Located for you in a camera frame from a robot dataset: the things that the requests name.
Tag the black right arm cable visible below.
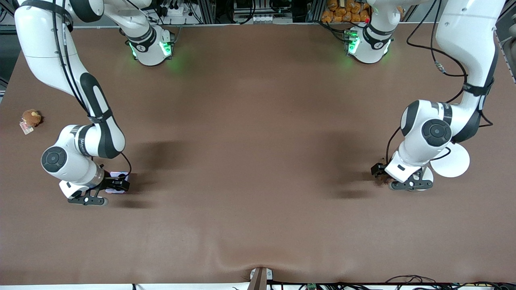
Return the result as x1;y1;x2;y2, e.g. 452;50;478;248
52;0;133;176

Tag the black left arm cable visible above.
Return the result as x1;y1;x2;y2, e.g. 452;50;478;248
386;0;495;166

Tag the orange plush toy pile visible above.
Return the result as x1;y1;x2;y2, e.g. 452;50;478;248
321;0;369;23

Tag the white socket strip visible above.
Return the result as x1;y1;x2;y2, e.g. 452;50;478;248
247;14;279;24

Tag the brown plush toy with tag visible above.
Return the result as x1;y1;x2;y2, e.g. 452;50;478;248
19;109;42;135

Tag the lilac flip phone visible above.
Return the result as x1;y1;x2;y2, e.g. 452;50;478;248
106;172;130;195

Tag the white power strip with plugs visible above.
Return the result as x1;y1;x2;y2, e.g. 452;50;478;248
157;0;190;17

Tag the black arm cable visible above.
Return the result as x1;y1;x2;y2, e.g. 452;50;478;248
52;0;133;176
386;0;495;166

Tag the white round desk lamp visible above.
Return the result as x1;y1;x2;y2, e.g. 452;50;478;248
411;143;470;192

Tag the table edge clamp bracket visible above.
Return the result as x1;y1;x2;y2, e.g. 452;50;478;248
247;267;273;290

